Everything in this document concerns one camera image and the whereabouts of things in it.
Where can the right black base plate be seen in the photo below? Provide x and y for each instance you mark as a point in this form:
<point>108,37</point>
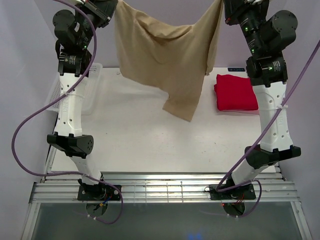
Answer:
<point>245,192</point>

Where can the red folded t shirt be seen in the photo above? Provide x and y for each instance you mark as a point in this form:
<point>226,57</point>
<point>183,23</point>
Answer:
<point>234,93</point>

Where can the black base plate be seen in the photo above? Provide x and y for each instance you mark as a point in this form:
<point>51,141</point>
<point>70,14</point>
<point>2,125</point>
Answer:
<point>113,193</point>
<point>245,192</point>

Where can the beige t shirt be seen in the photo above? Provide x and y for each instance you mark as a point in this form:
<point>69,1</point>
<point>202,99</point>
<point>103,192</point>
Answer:
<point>174,59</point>

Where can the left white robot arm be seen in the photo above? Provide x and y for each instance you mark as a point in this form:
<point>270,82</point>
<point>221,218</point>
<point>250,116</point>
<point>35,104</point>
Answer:
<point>74,32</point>

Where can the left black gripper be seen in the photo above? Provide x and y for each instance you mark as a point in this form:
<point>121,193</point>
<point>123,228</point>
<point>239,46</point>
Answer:
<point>102,10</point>

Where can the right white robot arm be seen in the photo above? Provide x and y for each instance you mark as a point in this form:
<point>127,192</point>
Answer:
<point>267,71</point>

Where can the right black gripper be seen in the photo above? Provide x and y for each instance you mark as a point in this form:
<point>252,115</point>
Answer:
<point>234,9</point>

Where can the aluminium rail frame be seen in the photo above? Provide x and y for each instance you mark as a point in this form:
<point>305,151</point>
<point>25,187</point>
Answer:
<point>160,188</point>

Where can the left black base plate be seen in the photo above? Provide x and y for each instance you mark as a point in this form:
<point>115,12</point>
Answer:
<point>113,193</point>

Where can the white plastic mesh basket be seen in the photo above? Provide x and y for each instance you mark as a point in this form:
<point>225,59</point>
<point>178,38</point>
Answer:
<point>91,88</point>

